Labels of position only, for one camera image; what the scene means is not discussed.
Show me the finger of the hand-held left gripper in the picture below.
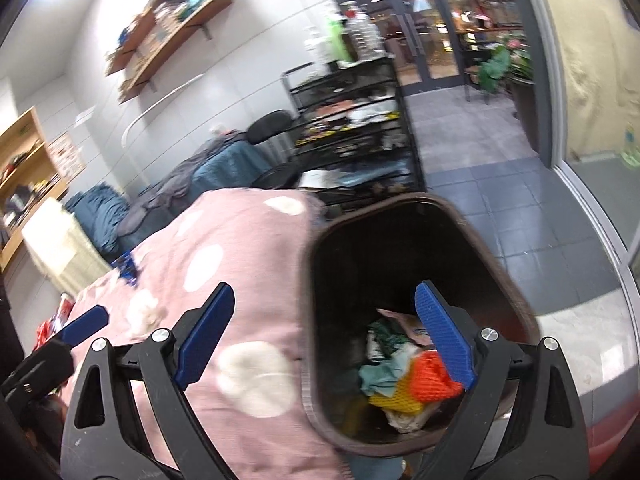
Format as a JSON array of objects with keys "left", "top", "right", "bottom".
[{"left": 0, "top": 305, "right": 110, "bottom": 401}]

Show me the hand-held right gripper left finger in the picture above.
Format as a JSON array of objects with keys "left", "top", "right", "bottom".
[{"left": 60, "top": 282, "right": 236, "bottom": 480}]

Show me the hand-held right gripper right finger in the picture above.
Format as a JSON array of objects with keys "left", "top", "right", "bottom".
[{"left": 407, "top": 280, "right": 591, "bottom": 480}]

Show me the pink snack packet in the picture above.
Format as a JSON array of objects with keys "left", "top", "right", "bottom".
[{"left": 377, "top": 308, "right": 431, "bottom": 346}]

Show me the teal paper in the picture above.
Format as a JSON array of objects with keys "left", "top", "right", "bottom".
[{"left": 359, "top": 360, "right": 413, "bottom": 396}]

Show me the yellow foam fruit net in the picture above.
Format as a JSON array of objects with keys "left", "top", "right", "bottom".
[{"left": 369, "top": 372, "right": 426, "bottom": 415}]

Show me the white paper bag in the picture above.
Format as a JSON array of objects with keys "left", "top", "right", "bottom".
[{"left": 385, "top": 407, "right": 436, "bottom": 433}]

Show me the dark brown trash bin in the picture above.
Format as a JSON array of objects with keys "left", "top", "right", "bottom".
[{"left": 299, "top": 192, "right": 542, "bottom": 458}]

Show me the red packet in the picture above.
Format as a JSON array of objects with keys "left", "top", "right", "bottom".
[{"left": 35, "top": 292, "right": 76, "bottom": 351}]

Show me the dark green wrapper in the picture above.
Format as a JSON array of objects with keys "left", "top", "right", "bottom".
[{"left": 369, "top": 321, "right": 408, "bottom": 361}]

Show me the white crumpled tissue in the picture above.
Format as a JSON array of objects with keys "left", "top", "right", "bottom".
[{"left": 125, "top": 290, "right": 166, "bottom": 338}]

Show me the blue snack packet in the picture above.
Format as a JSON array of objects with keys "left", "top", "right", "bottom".
[{"left": 114, "top": 255, "right": 142, "bottom": 288}]

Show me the cream fabric cover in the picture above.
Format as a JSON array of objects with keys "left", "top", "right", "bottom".
[{"left": 22, "top": 197, "right": 113, "bottom": 293}]

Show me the pink polka-dot blanket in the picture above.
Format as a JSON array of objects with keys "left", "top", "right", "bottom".
[{"left": 60, "top": 187, "right": 351, "bottom": 480}]

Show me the pile of blue clothing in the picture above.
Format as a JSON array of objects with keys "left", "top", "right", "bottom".
[{"left": 65, "top": 183, "right": 131, "bottom": 256}]

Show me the grey cloth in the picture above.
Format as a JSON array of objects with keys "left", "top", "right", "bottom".
[{"left": 117, "top": 135, "right": 241, "bottom": 236}]

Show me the wooden bookcase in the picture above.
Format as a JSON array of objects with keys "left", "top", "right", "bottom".
[{"left": 0, "top": 106, "right": 70, "bottom": 271}]

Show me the black stool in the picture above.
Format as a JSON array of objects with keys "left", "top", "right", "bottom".
[{"left": 247, "top": 110, "right": 301, "bottom": 191}]

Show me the white curved pole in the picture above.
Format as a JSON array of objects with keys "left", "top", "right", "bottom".
[{"left": 122, "top": 74, "right": 207, "bottom": 196}]

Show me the potted green plant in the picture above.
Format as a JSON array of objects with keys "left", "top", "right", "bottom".
[{"left": 477, "top": 35, "right": 533, "bottom": 96}]

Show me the glass double door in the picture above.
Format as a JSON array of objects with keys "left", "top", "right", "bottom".
[{"left": 345, "top": 0, "right": 466, "bottom": 96}]

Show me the large clear plastic bottle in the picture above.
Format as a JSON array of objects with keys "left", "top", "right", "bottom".
[{"left": 345, "top": 7, "right": 386, "bottom": 58}]

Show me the green plastic bottle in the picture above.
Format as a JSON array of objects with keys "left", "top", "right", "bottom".
[{"left": 325, "top": 12, "right": 353, "bottom": 63}]

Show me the wall poster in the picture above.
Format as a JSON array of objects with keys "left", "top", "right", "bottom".
[{"left": 47, "top": 132, "right": 87, "bottom": 181}]

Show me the black wire shelf rack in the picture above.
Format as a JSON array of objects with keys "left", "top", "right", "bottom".
[{"left": 281, "top": 57, "right": 426, "bottom": 206}]

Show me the wooden wall shelf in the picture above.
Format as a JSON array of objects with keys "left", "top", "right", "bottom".
[
  {"left": 105, "top": 0, "right": 216, "bottom": 77},
  {"left": 117, "top": 0, "right": 236, "bottom": 103}
]

